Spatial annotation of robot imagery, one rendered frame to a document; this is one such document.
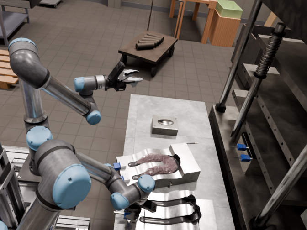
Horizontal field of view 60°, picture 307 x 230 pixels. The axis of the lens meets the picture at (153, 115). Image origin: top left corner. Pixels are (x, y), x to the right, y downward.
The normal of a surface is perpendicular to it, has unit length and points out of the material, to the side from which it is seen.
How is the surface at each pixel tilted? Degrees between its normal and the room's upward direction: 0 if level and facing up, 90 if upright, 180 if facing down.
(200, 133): 0
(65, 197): 84
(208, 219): 0
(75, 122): 0
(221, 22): 90
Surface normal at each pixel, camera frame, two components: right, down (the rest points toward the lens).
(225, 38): 0.03, 0.63
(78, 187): 0.69, 0.44
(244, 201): 0.13, -0.77
